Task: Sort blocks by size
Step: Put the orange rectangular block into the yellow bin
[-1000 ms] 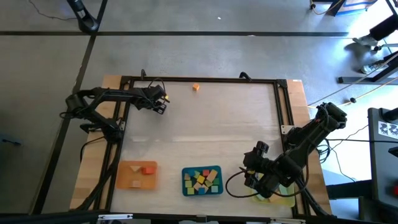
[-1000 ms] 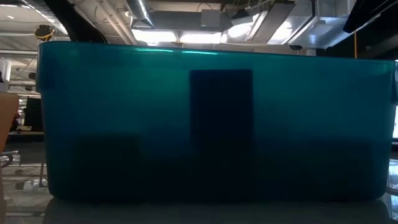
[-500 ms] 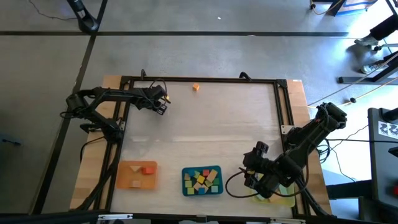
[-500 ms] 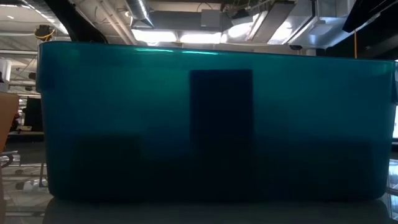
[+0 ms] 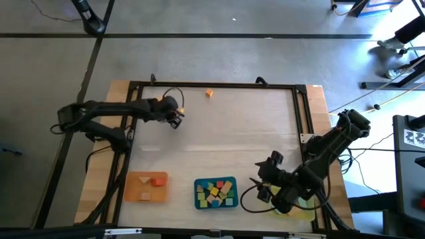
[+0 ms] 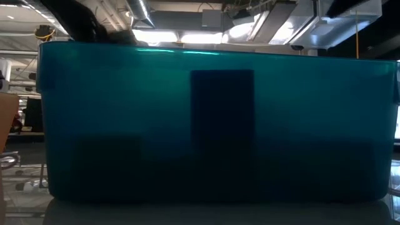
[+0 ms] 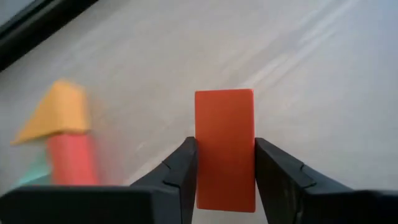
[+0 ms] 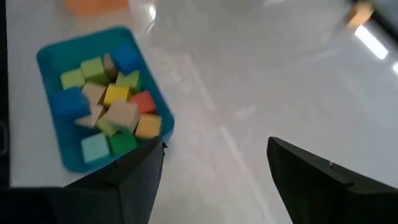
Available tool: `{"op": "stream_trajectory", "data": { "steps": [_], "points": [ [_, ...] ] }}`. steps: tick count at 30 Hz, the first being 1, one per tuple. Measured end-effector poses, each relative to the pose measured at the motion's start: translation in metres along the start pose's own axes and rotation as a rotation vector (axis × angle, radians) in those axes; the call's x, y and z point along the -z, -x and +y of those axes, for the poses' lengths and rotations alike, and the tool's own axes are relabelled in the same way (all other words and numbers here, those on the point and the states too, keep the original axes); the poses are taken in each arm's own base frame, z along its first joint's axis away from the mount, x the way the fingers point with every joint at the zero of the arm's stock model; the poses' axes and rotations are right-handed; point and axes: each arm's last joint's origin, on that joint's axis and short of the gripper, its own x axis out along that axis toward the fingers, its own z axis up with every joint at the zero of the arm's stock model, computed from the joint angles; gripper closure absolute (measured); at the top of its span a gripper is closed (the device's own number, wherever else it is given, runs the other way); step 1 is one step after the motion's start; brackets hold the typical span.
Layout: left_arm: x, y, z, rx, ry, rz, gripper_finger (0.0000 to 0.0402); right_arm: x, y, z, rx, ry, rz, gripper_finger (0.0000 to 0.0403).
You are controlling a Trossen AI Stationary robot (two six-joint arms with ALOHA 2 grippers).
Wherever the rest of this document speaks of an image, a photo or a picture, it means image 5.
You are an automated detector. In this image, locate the short yellow cable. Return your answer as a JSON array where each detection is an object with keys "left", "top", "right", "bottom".
[{"left": 330, "top": 1, "right": 359, "bottom": 17}]

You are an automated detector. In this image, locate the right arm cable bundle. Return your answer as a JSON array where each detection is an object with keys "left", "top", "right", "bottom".
[{"left": 331, "top": 145, "right": 381, "bottom": 195}]

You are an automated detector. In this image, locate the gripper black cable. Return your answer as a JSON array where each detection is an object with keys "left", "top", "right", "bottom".
[
  {"left": 239, "top": 183, "right": 278, "bottom": 214},
  {"left": 161, "top": 86, "right": 186, "bottom": 112}
]

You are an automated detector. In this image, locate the black metal table frame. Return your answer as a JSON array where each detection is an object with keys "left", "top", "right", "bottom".
[{"left": 78, "top": 80, "right": 361, "bottom": 233}]

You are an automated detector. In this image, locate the person's shoe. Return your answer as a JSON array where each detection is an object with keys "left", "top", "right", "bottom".
[
  {"left": 384, "top": 67, "right": 409, "bottom": 80},
  {"left": 377, "top": 37, "right": 406, "bottom": 50}
]

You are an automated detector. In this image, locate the orange plastic tray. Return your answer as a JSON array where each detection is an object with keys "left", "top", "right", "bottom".
[{"left": 123, "top": 171, "right": 169, "bottom": 203}]

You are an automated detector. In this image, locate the black desk base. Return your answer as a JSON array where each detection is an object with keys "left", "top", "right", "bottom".
[{"left": 361, "top": 54, "right": 425, "bottom": 90}]

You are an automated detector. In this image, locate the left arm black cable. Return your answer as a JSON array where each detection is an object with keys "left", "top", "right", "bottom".
[{"left": 84, "top": 145, "right": 112, "bottom": 174}]

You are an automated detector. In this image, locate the straight black cable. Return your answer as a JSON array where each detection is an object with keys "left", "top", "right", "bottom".
[{"left": 348, "top": 147, "right": 425, "bottom": 154}]

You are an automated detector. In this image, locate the white work surface sheet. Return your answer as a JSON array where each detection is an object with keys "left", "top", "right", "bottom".
[{"left": 118, "top": 86, "right": 315, "bottom": 232}]

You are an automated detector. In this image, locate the teal plastic tray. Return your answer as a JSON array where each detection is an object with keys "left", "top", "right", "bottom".
[{"left": 193, "top": 176, "right": 240, "bottom": 210}]

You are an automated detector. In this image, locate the yellow plastic tray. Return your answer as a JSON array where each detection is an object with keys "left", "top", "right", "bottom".
[{"left": 268, "top": 184, "right": 317, "bottom": 222}]

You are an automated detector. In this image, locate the long yellow floor cable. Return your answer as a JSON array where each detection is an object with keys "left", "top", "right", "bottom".
[{"left": 327, "top": 78, "right": 425, "bottom": 117}]

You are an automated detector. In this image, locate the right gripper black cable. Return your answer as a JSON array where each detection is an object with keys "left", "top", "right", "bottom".
[{"left": 239, "top": 183, "right": 278, "bottom": 214}]

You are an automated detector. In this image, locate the dark floor object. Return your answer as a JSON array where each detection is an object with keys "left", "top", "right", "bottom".
[{"left": 1, "top": 147, "right": 23, "bottom": 157}]

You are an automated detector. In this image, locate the person's leg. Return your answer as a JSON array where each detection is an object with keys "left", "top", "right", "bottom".
[{"left": 394, "top": 15, "right": 425, "bottom": 44}]

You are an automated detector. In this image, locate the silver metal bracket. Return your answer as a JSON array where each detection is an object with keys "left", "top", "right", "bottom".
[
  {"left": 287, "top": 232, "right": 327, "bottom": 239},
  {"left": 104, "top": 228, "right": 143, "bottom": 237}
]

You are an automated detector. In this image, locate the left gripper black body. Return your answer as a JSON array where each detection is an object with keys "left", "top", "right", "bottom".
[{"left": 153, "top": 95, "right": 186, "bottom": 130}]

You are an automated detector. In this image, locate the thin black floor cable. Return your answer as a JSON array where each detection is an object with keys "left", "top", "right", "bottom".
[{"left": 371, "top": 132, "right": 394, "bottom": 147}]

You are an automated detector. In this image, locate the white printed sticker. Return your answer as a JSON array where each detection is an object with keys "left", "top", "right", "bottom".
[{"left": 402, "top": 128, "right": 425, "bottom": 149}]

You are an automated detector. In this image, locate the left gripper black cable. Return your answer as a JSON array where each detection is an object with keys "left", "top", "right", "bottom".
[{"left": 161, "top": 86, "right": 186, "bottom": 112}]

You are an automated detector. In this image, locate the black equipment cabinet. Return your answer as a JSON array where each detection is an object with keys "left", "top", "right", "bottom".
[{"left": 348, "top": 114, "right": 425, "bottom": 239}]

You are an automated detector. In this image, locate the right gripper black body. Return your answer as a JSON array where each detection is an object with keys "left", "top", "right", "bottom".
[{"left": 255, "top": 150, "right": 296, "bottom": 203}]

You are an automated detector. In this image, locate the blue and white box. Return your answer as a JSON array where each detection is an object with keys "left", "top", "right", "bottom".
[{"left": 347, "top": 0, "right": 404, "bottom": 18}]

